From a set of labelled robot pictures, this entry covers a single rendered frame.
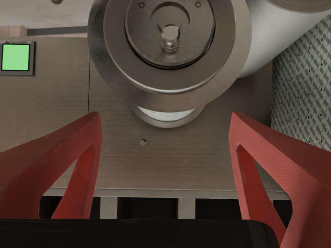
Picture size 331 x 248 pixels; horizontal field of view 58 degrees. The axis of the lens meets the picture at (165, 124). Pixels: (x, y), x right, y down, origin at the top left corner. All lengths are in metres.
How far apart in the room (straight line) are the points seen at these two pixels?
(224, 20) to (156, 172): 0.38
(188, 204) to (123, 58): 0.40
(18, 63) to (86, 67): 0.13
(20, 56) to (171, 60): 0.46
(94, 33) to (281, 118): 0.31
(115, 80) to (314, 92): 0.24
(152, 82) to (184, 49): 0.04
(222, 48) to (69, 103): 0.41
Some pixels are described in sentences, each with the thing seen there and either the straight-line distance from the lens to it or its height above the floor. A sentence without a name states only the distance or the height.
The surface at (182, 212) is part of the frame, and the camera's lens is 0.61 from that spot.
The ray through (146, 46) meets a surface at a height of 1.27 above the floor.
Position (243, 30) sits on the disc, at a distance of 0.29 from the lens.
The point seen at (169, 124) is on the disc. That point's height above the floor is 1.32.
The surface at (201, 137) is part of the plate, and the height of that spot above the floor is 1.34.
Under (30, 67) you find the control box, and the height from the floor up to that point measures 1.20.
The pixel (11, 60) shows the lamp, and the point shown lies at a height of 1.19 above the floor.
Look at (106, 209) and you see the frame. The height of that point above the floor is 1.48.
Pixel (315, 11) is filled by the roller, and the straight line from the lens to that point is 0.31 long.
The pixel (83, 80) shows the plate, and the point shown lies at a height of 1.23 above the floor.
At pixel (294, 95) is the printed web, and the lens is 0.45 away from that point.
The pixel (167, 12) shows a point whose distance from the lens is 0.26.
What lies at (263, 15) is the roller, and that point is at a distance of 0.32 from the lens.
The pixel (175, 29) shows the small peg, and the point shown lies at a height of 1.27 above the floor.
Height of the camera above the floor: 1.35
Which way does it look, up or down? 4 degrees down
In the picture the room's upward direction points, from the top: 179 degrees counter-clockwise
